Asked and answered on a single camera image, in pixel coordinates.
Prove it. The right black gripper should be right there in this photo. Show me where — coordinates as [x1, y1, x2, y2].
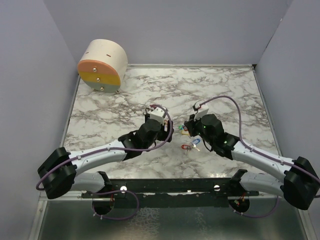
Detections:
[185, 112, 215, 146]

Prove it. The blue tag key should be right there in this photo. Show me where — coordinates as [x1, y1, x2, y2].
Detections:
[190, 138, 201, 152]

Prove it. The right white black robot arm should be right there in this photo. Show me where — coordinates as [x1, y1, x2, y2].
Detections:
[184, 114, 320, 210]

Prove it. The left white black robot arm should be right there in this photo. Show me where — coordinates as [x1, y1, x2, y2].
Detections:
[35, 119, 173, 200]

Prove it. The yellow tag key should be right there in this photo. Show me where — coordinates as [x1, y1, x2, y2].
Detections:
[180, 130, 190, 136]

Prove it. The red tag key lower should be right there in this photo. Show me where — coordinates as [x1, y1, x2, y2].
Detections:
[181, 144, 193, 155]

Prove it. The round beige drawer box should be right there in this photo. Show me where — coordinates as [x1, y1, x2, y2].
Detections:
[77, 39, 128, 93]

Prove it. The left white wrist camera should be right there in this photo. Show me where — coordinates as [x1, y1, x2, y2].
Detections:
[145, 105, 166, 125]

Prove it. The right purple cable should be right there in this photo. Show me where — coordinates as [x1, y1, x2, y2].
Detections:
[193, 95, 320, 219]

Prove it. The purple cable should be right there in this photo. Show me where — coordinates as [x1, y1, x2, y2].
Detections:
[193, 95, 320, 219]
[36, 104, 175, 221]

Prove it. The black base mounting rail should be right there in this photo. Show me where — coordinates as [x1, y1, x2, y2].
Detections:
[81, 169, 259, 209]

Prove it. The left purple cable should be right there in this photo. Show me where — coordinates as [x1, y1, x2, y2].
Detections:
[36, 104, 175, 221]

